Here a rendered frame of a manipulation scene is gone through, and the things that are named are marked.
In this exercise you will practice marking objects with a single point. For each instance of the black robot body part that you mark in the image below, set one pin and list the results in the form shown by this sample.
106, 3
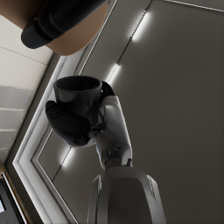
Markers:
58, 20

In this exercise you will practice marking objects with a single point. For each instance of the dark framed window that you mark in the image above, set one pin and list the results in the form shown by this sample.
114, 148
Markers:
7, 201

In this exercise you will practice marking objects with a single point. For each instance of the dark grey cup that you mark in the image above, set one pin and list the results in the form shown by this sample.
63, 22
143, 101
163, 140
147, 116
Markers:
77, 97

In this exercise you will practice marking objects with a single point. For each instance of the white ceiling strip light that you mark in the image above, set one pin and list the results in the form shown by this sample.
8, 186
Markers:
113, 73
67, 157
140, 26

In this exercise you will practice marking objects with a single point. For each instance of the brown rounded panel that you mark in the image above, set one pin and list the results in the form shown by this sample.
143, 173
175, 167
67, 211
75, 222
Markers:
80, 35

